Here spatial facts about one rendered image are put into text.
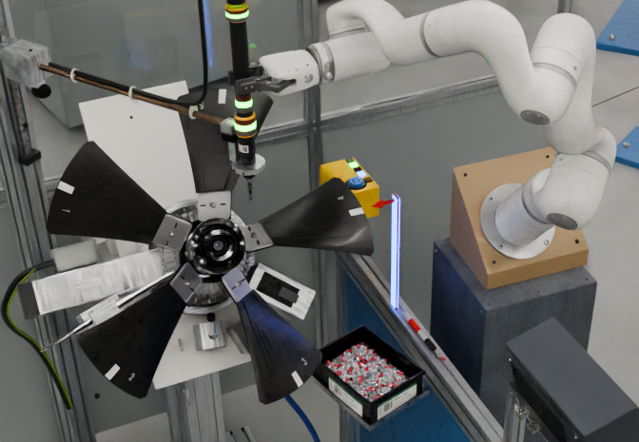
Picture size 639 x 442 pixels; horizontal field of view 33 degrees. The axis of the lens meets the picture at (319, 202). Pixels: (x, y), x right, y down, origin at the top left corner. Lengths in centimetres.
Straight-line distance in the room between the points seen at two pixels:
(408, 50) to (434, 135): 133
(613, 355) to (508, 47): 213
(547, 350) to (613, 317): 207
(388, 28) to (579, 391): 76
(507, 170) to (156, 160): 85
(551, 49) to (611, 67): 378
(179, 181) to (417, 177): 107
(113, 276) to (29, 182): 49
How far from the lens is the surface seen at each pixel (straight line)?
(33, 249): 292
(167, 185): 259
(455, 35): 199
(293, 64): 219
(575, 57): 201
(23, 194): 283
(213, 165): 239
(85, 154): 231
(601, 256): 438
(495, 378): 276
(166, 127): 262
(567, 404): 195
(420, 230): 357
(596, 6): 645
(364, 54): 223
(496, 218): 264
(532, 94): 195
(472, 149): 350
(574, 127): 213
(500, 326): 265
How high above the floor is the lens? 258
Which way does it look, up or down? 34 degrees down
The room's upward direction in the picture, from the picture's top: 2 degrees counter-clockwise
